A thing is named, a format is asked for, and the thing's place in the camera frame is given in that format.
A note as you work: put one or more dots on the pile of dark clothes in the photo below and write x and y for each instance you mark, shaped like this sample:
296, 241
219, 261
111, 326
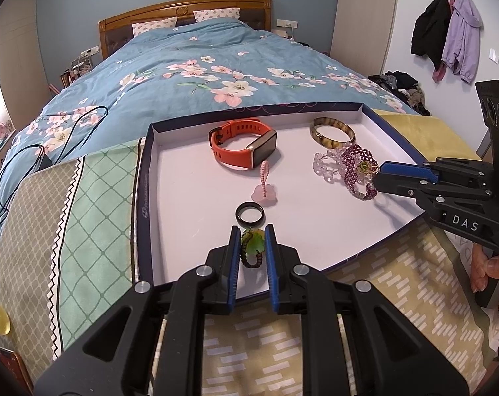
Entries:
402, 86

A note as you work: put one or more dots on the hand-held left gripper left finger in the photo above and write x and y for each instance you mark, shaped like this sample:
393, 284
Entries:
233, 268

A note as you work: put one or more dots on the white wall socket panel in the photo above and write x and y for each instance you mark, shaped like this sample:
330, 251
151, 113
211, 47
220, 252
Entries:
286, 23
89, 50

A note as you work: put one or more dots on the black hanging coat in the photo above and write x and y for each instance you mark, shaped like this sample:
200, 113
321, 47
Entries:
429, 29

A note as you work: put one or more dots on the pink round ornament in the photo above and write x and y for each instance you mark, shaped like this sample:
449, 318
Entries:
3, 129

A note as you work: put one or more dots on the patchwork quilted blanket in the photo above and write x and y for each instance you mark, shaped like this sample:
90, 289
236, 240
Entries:
88, 222

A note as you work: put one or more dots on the white spotted pillow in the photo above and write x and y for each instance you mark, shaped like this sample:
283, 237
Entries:
154, 26
216, 14

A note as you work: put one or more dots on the white wall switch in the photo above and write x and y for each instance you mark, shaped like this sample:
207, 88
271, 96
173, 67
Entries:
495, 55

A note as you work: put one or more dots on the orange smartwatch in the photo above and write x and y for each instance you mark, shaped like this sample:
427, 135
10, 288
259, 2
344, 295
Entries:
241, 126

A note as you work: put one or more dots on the amber bangle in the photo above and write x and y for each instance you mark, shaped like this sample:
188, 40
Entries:
332, 143

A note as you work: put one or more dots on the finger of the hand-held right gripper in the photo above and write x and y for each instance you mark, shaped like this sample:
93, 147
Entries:
394, 183
406, 170

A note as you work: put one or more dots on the blue floral duvet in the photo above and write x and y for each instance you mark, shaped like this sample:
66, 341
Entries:
233, 57

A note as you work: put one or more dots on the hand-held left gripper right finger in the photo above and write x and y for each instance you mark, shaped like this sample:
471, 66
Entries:
272, 268

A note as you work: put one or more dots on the purple hanging jacket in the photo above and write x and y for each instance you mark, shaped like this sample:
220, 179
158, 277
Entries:
464, 37

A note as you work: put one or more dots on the white tray with dark rim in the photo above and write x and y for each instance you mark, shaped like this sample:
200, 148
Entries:
315, 222

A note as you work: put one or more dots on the wooden headboard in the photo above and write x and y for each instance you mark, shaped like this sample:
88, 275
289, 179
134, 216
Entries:
183, 6

